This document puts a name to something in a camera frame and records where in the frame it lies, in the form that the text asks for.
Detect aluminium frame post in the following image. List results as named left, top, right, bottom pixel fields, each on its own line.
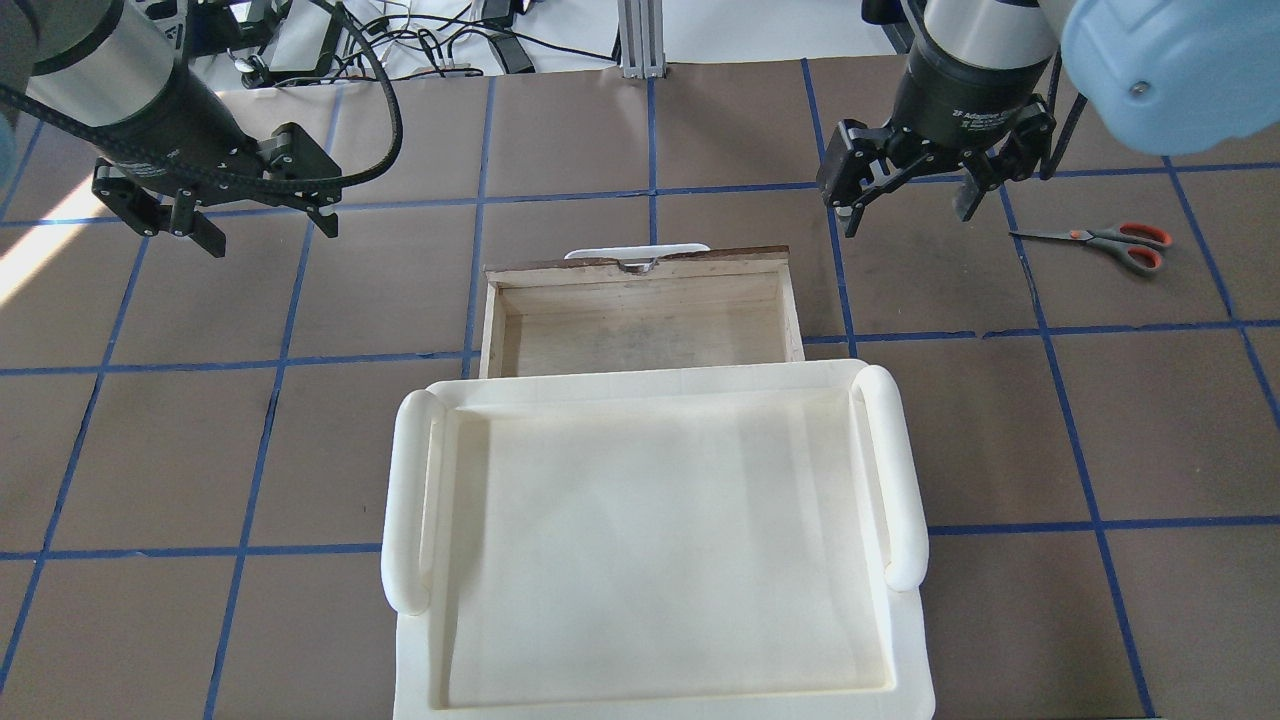
left=617, top=0, right=667, bottom=79

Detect white drawer handle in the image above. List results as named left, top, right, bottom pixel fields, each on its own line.
left=564, top=243, right=710, bottom=274

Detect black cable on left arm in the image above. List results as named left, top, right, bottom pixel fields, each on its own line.
left=0, top=0, right=404, bottom=191

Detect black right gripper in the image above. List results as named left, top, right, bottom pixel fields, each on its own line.
left=815, top=50, right=1056, bottom=238

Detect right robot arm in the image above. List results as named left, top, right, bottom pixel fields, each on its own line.
left=815, top=1, right=1279, bottom=237

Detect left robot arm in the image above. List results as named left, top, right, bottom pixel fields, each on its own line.
left=3, top=1, right=340, bottom=258

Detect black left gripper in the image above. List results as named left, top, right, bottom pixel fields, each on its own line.
left=92, top=122, right=340, bottom=258

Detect grey orange handled scissors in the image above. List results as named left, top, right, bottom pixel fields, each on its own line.
left=1009, top=222, right=1172, bottom=278

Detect white plastic tray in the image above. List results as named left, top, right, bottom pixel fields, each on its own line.
left=381, top=359, right=936, bottom=719

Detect light wooden drawer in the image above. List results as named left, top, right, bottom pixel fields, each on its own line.
left=476, top=246, right=805, bottom=378

